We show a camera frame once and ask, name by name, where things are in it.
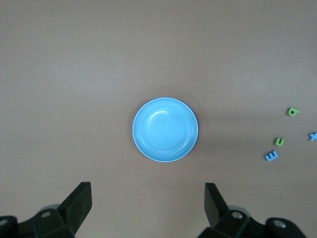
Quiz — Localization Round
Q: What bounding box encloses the blue plate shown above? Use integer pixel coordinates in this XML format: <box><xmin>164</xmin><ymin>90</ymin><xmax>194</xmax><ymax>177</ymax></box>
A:
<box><xmin>132</xmin><ymin>97</ymin><xmax>200</xmax><ymax>164</ymax></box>

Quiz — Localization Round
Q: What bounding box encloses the blue lowercase letter m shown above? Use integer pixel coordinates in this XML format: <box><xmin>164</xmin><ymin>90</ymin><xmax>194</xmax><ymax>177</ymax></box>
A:
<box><xmin>264</xmin><ymin>150</ymin><xmax>279</xmax><ymax>162</ymax></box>

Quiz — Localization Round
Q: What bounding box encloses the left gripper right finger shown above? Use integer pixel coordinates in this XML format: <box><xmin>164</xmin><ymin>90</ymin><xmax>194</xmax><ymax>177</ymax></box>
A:
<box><xmin>198</xmin><ymin>182</ymin><xmax>305</xmax><ymax>238</ymax></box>

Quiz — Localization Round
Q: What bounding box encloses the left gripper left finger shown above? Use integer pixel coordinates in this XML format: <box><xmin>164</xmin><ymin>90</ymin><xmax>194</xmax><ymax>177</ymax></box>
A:
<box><xmin>0</xmin><ymin>181</ymin><xmax>93</xmax><ymax>238</ymax></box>

